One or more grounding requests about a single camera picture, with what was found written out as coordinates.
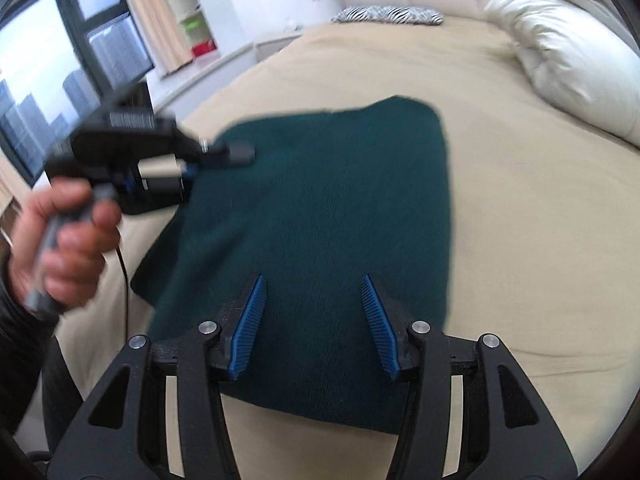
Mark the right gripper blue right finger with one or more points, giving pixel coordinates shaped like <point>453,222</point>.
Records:
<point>381,328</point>

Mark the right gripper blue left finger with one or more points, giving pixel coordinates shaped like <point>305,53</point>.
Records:
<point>245,332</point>

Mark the dark green knit sweater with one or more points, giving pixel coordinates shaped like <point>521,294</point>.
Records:
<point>330,198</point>

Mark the left hand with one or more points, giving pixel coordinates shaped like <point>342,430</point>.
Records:
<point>71,271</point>

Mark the black framed window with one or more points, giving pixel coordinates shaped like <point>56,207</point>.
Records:
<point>60,59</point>

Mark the red box on shelf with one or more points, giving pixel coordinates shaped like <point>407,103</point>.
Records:
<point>203,48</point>

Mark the beige curtain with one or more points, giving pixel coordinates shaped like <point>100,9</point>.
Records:
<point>161,34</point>

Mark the white bedside table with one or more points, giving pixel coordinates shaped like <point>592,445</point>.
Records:
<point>270,45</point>

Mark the beige bed with sheet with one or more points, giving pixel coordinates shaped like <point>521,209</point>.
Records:
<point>546,234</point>

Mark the zebra print pillow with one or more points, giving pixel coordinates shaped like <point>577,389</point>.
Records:
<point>395,15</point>

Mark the white folded duvet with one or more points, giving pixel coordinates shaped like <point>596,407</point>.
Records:
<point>579,56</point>

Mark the white wall shelf unit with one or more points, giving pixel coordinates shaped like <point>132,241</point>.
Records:
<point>191,21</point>

